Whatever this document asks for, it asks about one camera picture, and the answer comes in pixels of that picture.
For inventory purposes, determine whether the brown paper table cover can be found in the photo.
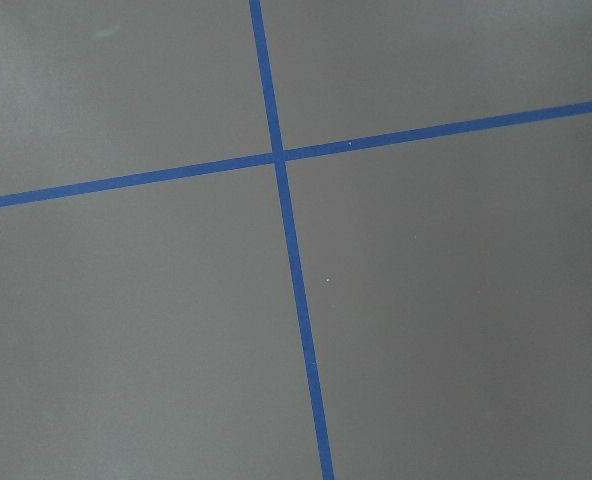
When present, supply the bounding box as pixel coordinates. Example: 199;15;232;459
0;1;592;479

